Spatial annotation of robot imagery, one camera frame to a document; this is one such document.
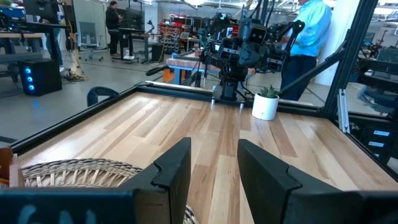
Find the grey office chair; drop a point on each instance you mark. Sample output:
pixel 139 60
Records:
pixel 88 35

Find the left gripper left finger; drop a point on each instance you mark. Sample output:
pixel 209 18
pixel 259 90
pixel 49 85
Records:
pixel 93 207

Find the black standing desk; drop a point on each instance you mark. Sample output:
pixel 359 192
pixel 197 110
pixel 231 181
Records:
pixel 133 31

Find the black frame hook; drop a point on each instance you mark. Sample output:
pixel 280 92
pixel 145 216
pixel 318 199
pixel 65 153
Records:
pixel 99 91

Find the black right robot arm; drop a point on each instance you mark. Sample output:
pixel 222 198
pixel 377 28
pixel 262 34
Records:
pixel 231 74

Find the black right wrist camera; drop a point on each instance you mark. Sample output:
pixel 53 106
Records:
pixel 257 35

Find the silver metal bracket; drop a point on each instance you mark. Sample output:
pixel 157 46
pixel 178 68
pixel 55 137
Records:
pixel 343 112

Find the black computer tower blue lights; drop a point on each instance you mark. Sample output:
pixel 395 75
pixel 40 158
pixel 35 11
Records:
pixel 40 77

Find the wooden tea organizer box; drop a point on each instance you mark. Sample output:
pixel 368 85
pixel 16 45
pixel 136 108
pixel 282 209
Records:
pixel 6 161

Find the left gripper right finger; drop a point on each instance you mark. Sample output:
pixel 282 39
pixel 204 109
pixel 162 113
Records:
pixel 295 208

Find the red parts shelf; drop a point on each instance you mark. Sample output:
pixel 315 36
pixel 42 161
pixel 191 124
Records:
pixel 169 37

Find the black aluminium table frame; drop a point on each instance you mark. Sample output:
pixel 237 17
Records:
pixel 345 62

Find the wooden table with blue legs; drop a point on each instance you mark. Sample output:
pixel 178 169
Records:
pixel 186 63

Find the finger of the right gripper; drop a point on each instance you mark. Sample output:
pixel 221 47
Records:
pixel 228 49
pixel 275 60

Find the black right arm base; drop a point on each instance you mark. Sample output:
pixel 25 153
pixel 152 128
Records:
pixel 228 93

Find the round woven placemat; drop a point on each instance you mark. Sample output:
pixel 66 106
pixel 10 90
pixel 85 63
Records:
pixel 77 174

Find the person in light shirt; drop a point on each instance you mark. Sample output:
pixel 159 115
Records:
pixel 308 34

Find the small plant in white pot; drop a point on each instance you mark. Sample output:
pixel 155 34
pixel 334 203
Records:
pixel 265 105

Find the person in dark clothes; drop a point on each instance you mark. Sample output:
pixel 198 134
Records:
pixel 112 21

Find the black box with white labels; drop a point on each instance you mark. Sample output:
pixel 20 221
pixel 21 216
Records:
pixel 377 140

